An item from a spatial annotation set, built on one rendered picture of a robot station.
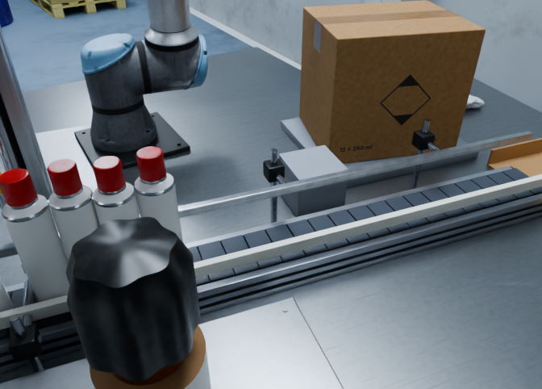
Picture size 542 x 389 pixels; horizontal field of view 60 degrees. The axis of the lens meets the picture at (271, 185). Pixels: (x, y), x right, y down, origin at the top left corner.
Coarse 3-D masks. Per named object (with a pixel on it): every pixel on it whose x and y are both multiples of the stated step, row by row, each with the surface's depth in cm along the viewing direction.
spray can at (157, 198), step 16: (144, 160) 57; (160, 160) 58; (144, 176) 59; (160, 176) 59; (144, 192) 59; (160, 192) 59; (144, 208) 60; (160, 208) 60; (176, 208) 63; (176, 224) 64
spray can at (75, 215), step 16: (64, 160) 57; (64, 176) 55; (64, 192) 56; (80, 192) 58; (64, 208) 56; (80, 208) 57; (64, 224) 58; (80, 224) 58; (96, 224) 60; (64, 240) 60
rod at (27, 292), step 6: (24, 282) 64; (24, 288) 63; (30, 288) 63; (24, 294) 62; (30, 294) 62; (24, 300) 61; (30, 300) 61; (24, 318) 59; (30, 318) 59; (24, 324) 58
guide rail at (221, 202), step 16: (464, 144) 85; (480, 144) 85; (496, 144) 86; (400, 160) 80; (416, 160) 81; (432, 160) 82; (320, 176) 76; (336, 176) 76; (352, 176) 78; (256, 192) 73; (272, 192) 73; (288, 192) 74; (192, 208) 69; (208, 208) 70; (0, 256) 62
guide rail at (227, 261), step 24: (480, 192) 81; (504, 192) 82; (384, 216) 75; (408, 216) 76; (288, 240) 70; (312, 240) 71; (336, 240) 73; (216, 264) 67; (240, 264) 68; (0, 312) 59; (24, 312) 59; (48, 312) 61
